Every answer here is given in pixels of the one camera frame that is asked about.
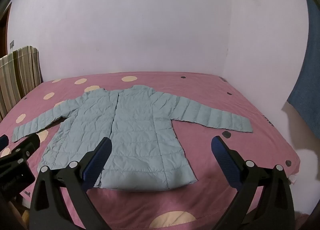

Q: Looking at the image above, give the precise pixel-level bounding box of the wooden door frame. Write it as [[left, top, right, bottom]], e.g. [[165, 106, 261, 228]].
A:
[[0, 2, 12, 58]]

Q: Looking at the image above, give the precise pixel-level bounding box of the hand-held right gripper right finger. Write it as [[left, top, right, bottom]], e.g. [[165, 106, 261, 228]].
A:
[[211, 136, 296, 230]]

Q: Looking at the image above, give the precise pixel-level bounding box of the striped cushion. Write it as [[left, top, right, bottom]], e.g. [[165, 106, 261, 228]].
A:
[[0, 45, 43, 121]]

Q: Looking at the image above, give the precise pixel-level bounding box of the pink dotted bed sheet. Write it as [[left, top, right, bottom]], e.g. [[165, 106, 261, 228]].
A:
[[0, 71, 300, 230]]

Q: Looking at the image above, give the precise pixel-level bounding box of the light blue puffer jacket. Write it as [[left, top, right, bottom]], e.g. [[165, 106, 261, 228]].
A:
[[12, 84, 253, 192]]

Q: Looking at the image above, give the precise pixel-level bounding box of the blue hanging cloth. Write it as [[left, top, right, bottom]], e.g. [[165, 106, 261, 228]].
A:
[[287, 0, 320, 133]]

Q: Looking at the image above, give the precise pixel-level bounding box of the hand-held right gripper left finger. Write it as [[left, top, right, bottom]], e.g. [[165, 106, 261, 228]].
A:
[[29, 137, 112, 230]]

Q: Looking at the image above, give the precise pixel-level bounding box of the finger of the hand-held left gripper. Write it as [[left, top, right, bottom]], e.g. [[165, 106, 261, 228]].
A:
[[0, 135, 41, 168], [0, 134, 10, 150]]

